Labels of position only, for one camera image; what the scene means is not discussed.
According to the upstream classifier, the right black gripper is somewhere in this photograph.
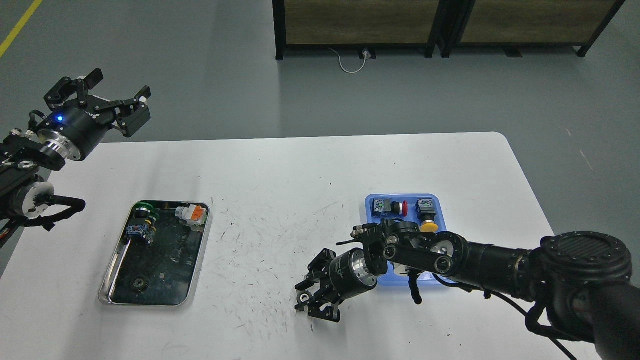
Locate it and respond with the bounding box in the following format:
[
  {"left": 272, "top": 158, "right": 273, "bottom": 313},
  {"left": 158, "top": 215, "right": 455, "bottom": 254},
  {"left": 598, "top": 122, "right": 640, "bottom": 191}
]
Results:
[{"left": 294, "top": 248, "right": 378, "bottom": 323}]

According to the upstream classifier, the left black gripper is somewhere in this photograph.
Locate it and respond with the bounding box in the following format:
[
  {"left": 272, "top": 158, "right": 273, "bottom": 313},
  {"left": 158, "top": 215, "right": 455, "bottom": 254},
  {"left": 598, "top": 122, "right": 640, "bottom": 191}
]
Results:
[{"left": 36, "top": 68, "right": 152, "bottom": 162}]

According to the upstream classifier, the black gear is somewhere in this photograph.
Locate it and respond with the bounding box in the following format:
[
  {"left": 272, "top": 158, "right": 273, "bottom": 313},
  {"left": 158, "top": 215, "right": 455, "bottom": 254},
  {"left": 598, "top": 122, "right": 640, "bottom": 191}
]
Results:
[
  {"left": 129, "top": 276, "right": 149, "bottom": 293},
  {"left": 295, "top": 291, "right": 312, "bottom": 305}
]

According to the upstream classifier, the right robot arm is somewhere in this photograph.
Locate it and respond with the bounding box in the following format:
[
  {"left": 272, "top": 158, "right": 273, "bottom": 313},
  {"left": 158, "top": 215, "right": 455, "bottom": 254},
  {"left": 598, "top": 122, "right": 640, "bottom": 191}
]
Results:
[{"left": 294, "top": 218, "right": 640, "bottom": 360}]

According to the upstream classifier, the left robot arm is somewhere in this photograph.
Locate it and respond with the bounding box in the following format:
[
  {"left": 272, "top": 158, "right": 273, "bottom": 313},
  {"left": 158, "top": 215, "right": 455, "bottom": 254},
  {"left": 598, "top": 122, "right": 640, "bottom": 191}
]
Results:
[{"left": 0, "top": 68, "right": 152, "bottom": 246}]

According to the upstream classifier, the blue plastic tray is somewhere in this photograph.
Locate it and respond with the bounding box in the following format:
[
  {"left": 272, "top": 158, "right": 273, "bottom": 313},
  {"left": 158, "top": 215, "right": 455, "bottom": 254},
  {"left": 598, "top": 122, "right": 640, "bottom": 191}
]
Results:
[{"left": 365, "top": 193, "right": 447, "bottom": 289}]

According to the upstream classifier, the red emergency push button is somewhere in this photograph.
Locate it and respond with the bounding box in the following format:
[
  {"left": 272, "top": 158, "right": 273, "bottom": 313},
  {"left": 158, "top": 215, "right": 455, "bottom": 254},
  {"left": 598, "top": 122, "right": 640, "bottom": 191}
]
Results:
[{"left": 371, "top": 197, "right": 409, "bottom": 218}]

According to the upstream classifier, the green push button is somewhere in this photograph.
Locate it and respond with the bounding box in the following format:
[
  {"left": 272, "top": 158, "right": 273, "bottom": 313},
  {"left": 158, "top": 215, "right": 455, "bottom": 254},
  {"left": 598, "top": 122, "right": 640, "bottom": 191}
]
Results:
[{"left": 131, "top": 202, "right": 160, "bottom": 224}]

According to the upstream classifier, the yellow push button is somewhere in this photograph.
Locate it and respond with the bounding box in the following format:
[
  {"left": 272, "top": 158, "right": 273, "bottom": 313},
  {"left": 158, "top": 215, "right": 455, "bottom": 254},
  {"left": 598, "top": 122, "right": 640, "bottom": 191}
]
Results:
[{"left": 416, "top": 198, "right": 439, "bottom": 233}]

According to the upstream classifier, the orange white connector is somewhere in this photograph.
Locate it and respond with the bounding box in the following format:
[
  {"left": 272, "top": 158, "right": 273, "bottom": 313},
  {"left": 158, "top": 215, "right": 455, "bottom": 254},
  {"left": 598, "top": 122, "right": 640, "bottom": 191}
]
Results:
[{"left": 174, "top": 203, "right": 209, "bottom": 232}]

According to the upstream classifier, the steel tray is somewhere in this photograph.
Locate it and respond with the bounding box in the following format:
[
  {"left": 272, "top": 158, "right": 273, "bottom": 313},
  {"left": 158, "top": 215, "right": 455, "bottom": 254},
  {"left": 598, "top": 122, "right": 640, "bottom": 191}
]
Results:
[{"left": 98, "top": 199, "right": 211, "bottom": 307}]

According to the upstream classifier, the wooden cabinet left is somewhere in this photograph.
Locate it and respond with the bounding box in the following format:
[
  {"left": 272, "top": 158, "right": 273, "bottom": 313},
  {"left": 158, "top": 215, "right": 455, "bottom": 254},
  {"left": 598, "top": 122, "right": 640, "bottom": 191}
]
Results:
[{"left": 272, "top": 0, "right": 450, "bottom": 61}]

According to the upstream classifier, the wooden cabinet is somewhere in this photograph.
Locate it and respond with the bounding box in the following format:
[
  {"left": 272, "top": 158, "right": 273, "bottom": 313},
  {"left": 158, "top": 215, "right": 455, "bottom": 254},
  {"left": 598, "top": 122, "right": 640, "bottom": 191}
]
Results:
[
  {"left": 438, "top": 0, "right": 624, "bottom": 59},
  {"left": 272, "top": 0, "right": 450, "bottom": 61}
]

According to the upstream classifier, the wooden cabinet right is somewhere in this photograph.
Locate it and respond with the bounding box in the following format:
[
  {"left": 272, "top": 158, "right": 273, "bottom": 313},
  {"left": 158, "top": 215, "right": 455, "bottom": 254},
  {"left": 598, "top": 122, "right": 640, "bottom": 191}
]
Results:
[{"left": 438, "top": 0, "right": 624, "bottom": 59}]

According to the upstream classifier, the blue black switch block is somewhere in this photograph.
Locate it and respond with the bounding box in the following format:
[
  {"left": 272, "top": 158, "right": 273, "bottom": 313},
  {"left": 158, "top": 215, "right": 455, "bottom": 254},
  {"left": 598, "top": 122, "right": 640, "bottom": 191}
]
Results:
[{"left": 125, "top": 223, "right": 156, "bottom": 245}]

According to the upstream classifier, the white floor cable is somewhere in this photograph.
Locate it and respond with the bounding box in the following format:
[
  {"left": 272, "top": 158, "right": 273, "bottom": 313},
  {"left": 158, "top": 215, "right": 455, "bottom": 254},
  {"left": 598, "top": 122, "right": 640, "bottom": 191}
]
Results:
[{"left": 327, "top": 47, "right": 374, "bottom": 74}]

